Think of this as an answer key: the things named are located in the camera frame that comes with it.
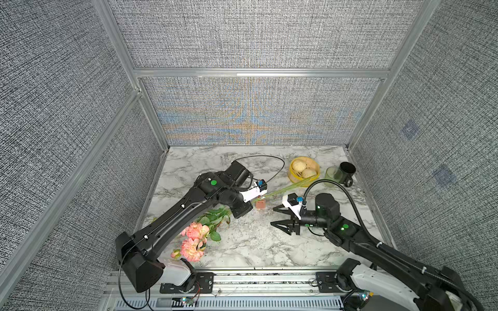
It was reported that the cream steamed bun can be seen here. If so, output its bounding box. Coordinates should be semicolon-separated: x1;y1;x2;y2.
292;159;307;174
301;168;317;179

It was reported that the green translucent cup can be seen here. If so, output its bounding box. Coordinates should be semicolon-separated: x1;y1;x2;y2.
324;167;342;183

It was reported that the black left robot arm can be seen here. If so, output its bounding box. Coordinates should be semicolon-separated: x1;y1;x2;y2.
115;161;253;293

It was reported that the dark green mug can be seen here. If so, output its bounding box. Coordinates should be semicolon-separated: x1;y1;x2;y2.
338;162;357;187

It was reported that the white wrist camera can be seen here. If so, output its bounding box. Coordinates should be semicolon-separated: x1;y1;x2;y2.
281;193;306;220
241;180;267;203

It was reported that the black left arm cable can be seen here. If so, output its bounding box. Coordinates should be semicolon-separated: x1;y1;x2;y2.
231;154;286;187

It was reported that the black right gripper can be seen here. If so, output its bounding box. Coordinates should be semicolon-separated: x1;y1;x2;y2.
272;202;333;237

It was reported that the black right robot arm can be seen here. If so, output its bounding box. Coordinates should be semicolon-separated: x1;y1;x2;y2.
272;193;483;310

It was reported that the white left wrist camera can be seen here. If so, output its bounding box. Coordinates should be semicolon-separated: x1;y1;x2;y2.
241;180;267;203

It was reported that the aluminium front rail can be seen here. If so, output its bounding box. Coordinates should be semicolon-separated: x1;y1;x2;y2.
98;267;345;310

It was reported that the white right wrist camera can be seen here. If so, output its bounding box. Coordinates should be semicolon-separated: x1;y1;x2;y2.
281;193;306;220

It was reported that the black corrugated cable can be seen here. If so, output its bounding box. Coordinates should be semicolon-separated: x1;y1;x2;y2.
303;178;485;311

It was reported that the aluminium frame post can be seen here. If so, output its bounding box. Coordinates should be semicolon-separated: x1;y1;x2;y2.
92;0;170;152

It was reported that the pink artificial rose stem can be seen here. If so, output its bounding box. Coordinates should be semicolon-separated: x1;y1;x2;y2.
171;184;299;263

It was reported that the yellow bamboo steamer basket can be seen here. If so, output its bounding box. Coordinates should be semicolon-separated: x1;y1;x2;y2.
287;157;320;187

